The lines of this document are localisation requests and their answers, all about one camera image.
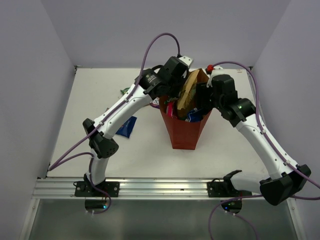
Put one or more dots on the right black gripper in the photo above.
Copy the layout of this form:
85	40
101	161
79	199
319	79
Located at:
202	89

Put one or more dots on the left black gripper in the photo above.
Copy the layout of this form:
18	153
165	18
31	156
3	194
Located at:
176	93

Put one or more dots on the brown kraft snack bag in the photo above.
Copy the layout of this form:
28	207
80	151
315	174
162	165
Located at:
186	101

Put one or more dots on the large blue chip bag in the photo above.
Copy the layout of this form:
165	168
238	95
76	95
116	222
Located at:
196	115

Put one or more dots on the pink snack bag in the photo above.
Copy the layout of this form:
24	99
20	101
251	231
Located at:
171	110

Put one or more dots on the red paper bag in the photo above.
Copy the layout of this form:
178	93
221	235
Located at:
184	135

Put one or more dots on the small blue snack bag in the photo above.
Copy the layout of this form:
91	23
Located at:
126	129

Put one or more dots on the green Fox's candy bag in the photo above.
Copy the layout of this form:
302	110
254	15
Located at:
170	99

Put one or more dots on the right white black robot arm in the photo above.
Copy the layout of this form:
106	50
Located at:
285	176

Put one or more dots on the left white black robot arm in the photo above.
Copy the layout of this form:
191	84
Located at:
161	80

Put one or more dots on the purple Fox's candy bag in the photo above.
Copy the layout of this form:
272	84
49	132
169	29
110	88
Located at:
155	103

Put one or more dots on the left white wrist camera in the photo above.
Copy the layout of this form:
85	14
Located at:
186	60

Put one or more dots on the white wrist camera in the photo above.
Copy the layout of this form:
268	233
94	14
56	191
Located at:
214	70
186	60

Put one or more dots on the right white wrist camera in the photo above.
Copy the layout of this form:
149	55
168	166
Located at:
214	70

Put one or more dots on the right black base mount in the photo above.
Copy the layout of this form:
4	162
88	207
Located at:
218	188

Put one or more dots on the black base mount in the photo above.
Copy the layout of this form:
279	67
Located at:
218	188
96	201

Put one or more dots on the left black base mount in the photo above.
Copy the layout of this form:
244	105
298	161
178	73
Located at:
96	201

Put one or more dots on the aluminium rail frame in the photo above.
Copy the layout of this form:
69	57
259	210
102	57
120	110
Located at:
155	209

